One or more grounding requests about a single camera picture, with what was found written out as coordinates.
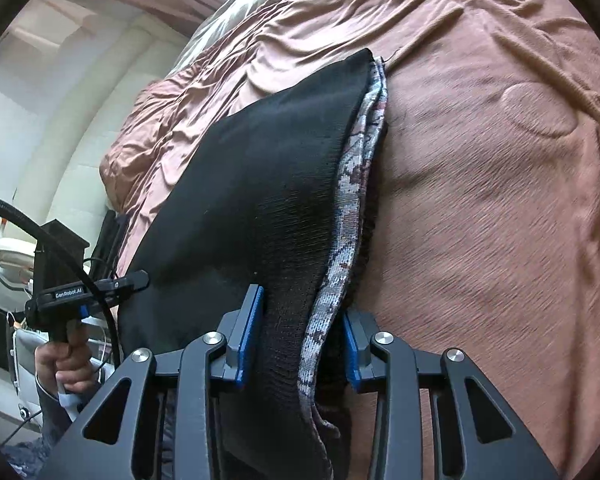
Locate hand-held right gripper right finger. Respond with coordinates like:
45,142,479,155
341,310,561,480

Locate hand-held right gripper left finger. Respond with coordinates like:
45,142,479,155
40,284,266,480

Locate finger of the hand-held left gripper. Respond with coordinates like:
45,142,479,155
93,269,151,307

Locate black pants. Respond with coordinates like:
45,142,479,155
116,47,391,480

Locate person's left forearm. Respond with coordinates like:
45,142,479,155
34,374,90,443

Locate person's left hand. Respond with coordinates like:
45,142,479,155
34,341,99,387

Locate black stand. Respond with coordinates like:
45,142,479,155
34,219,92,292

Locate beige cushion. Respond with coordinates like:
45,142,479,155
0,236,37,267

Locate blue patterned cloth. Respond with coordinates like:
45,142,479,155
0,437,53,480

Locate white pillow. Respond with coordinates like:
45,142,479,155
165,0,331,81

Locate thick black cable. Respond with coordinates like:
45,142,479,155
0,191,126,361

